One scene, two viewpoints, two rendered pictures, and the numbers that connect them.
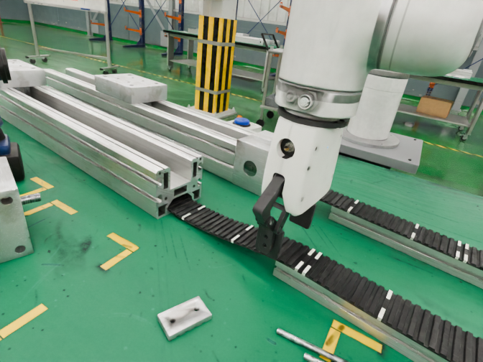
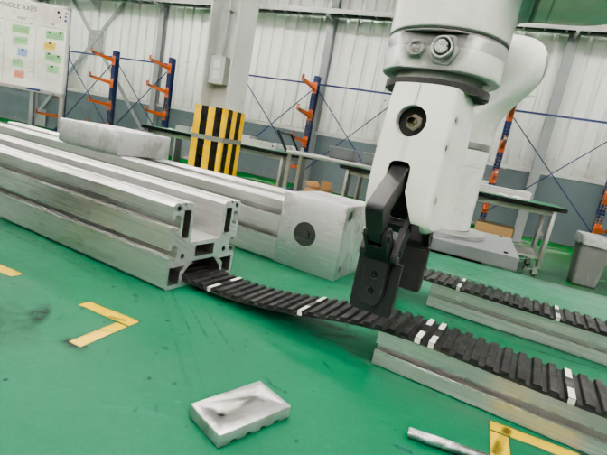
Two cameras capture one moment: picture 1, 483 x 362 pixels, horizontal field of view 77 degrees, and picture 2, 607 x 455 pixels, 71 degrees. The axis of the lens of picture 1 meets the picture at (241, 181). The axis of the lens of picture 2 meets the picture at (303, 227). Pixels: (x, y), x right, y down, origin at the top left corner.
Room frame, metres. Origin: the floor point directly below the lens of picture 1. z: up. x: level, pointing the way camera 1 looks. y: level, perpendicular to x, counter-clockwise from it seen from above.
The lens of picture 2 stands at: (0.00, 0.05, 0.94)
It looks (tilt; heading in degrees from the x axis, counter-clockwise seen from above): 11 degrees down; 353
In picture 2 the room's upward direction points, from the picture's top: 11 degrees clockwise
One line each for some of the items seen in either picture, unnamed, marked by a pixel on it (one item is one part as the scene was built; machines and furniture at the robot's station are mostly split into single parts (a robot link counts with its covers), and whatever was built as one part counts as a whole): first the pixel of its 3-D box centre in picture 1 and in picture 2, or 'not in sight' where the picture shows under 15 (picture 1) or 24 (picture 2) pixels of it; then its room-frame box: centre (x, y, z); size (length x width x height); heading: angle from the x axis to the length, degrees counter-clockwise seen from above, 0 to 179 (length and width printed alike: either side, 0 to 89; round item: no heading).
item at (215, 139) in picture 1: (131, 110); (111, 172); (0.81, 0.32, 0.82); 0.80 x 0.10 x 0.09; 56
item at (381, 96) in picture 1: (374, 107); (450, 190); (0.92, -0.36, 0.90); 0.19 x 0.19 x 0.18
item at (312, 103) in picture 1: (315, 98); (441, 67); (0.32, -0.06, 1.01); 0.09 x 0.08 x 0.03; 146
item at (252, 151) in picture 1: (269, 161); (329, 231); (0.57, -0.05, 0.83); 0.12 x 0.09 x 0.10; 146
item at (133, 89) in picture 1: (131, 93); (114, 146); (0.81, 0.32, 0.87); 0.16 x 0.11 x 0.07; 56
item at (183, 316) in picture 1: (185, 317); (241, 411); (0.22, 0.04, 0.78); 0.05 x 0.03 x 0.01; 130
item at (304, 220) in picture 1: (307, 201); (414, 250); (0.37, -0.10, 0.86); 0.03 x 0.03 x 0.07; 56
